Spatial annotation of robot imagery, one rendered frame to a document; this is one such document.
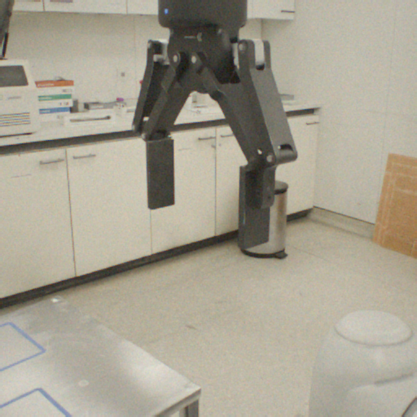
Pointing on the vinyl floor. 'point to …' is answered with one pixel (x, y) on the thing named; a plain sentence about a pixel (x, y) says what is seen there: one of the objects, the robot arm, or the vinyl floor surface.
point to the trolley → (83, 369)
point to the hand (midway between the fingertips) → (203, 212)
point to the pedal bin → (274, 248)
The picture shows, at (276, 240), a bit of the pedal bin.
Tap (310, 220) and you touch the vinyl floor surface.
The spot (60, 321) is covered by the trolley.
